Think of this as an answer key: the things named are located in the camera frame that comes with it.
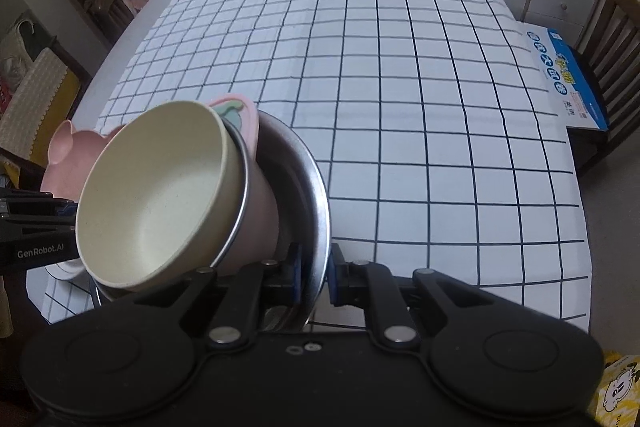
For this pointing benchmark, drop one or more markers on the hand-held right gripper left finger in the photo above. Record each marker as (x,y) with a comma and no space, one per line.
(296,274)

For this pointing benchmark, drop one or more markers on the yellow cartoon box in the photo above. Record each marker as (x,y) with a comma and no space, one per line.
(617,392)

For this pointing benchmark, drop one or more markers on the large stainless steel bowl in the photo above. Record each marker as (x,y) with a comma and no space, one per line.
(300,187)

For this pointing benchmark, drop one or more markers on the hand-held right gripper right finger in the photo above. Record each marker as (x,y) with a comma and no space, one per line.
(334,277)

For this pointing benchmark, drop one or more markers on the wooden chair with cloth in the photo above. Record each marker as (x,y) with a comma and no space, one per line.
(107,14)

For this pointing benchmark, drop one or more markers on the black and white checked tablecloth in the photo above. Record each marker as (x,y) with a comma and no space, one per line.
(400,107)

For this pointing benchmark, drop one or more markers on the dark wooden chair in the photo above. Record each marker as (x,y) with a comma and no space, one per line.
(620,37)

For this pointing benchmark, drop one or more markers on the white deep plate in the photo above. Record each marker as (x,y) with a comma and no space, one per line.
(65,271)

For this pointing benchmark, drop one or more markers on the blue and white flat box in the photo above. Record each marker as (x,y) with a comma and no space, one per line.
(565,72)

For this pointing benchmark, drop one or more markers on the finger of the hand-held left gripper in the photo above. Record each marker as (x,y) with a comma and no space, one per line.
(30,204)

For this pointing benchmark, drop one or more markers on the pink bear-shaped plate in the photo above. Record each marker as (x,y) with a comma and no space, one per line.
(70,157)

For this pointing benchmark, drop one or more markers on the cream round bowl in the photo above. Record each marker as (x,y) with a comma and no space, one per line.
(160,202)

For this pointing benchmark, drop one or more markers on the beige quilted cushion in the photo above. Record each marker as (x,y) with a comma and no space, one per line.
(35,107)

